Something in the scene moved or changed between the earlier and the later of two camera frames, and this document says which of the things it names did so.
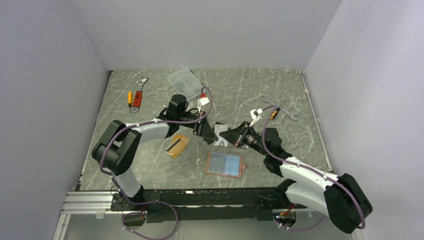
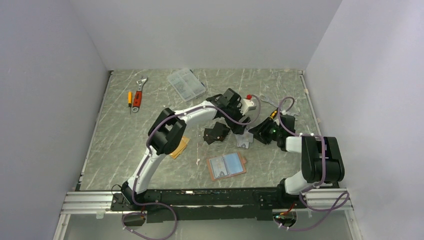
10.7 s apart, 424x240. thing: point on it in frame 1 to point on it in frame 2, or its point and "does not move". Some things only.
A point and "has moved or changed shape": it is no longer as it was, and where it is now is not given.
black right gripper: [236, 135] to [260, 131]
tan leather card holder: [224, 164] has moved or changed shape
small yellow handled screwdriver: [130, 100] does not move
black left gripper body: [187, 116] to [234, 111]
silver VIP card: [221, 141] to [217, 165]
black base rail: [205, 204] does not move
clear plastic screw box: [186, 83] does not move
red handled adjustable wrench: [137, 98] does not move
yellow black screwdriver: [274, 113] does not move
